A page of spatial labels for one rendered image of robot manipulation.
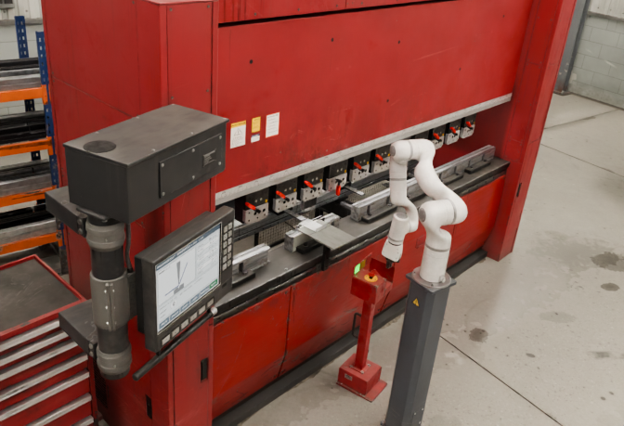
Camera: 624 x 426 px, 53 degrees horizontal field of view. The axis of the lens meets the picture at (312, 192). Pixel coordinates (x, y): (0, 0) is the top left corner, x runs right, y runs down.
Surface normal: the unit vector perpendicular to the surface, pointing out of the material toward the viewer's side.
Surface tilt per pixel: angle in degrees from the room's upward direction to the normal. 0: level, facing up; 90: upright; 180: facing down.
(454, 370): 0
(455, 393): 0
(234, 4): 90
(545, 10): 90
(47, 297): 0
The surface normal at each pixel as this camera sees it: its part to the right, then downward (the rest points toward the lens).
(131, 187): 0.88, 0.27
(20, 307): 0.08, -0.90
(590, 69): -0.79, 0.21
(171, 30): 0.72, 0.36
